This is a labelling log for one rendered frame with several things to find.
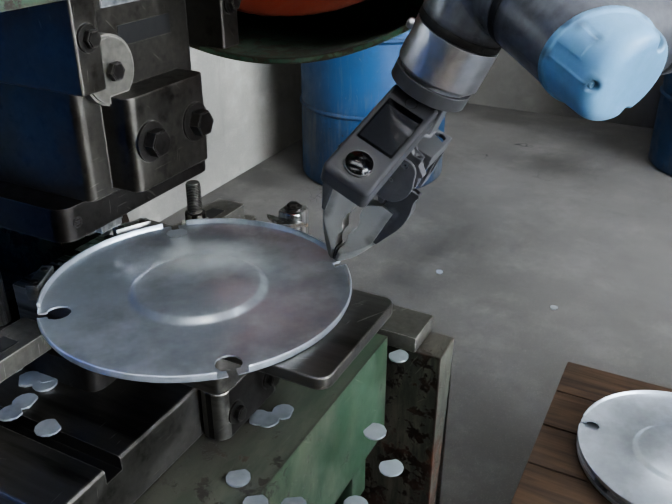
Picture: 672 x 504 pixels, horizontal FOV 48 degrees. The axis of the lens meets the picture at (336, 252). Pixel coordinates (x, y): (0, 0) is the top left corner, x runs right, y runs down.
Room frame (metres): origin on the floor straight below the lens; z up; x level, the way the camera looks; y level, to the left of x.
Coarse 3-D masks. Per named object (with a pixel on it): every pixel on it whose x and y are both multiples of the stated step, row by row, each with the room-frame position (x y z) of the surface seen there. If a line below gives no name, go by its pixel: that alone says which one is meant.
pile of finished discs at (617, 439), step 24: (600, 408) 0.94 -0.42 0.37; (624, 408) 0.94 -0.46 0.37; (648, 408) 0.94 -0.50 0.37; (600, 432) 0.88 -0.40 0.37; (624, 432) 0.88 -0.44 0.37; (648, 432) 0.87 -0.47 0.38; (600, 456) 0.83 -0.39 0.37; (624, 456) 0.83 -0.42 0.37; (648, 456) 0.82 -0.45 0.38; (600, 480) 0.78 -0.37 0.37; (624, 480) 0.78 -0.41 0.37; (648, 480) 0.78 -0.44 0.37
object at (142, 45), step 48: (96, 0) 0.60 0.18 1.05; (144, 0) 0.65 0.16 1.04; (144, 48) 0.64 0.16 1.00; (0, 96) 0.60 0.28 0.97; (48, 96) 0.58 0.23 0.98; (96, 96) 0.57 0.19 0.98; (144, 96) 0.59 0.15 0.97; (192, 96) 0.64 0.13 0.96; (0, 144) 0.61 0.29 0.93; (48, 144) 0.58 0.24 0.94; (96, 144) 0.58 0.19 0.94; (144, 144) 0.58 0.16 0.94; (192, 144) 0.64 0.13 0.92; (96, 192) 0.57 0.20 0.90
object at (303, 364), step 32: (352, 288) 0.61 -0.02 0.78; (352, 320) 0.56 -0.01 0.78; (384, 320) 0.57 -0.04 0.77; (320, 352) 0.51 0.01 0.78; (352, 352) 0.51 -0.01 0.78; (192, 384) 0.56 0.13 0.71; (224, 384) 0.55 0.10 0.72; (256, 384) 0.59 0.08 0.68; (320, 384) 0.47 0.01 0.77; (224, 416) 0.55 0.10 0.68
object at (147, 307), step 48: (144, 240) 0.71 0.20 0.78; (192, 240) 0.71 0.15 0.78; (240, 240) 0.71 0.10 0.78; (288, 240) 0.71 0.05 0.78; (48, 288) 0.61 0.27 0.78; (96, 288) 0.61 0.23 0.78; (144, 288) 0.60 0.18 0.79; (192, 288) 0.60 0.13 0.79; (240, 288) 0.60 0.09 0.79; (288, 288) 0.61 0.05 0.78; (336, 288) 0.61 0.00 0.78; (48, 336) 0.53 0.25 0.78; (96, 336) 0.53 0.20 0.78; (144, 336) 0.53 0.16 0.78; (192, 336) 0.53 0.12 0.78; (240, 336) 0.53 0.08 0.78; (288, 336) 0.53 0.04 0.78
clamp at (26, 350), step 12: (12, 324) 0.59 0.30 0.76; (24, 324) 0.59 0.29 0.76; (36, 324) 0.59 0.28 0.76; (0, 336) 0.57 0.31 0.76; (12, 336) 0.57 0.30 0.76; (24, 336) 0.57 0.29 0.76; (36, 336) 0.57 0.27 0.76; (0, 348) 0.55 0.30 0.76; (12, 348) 0.55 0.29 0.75; (24, 348) 0.55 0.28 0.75; (36, 348) 0.57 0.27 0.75; (48, 348) 0.58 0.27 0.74; (0, 360) 0.53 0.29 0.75; (12, 360) 0.54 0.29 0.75; (24, 360) 0.55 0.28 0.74; (0, 372) 0.53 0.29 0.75; (12, 372) 0.54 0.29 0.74
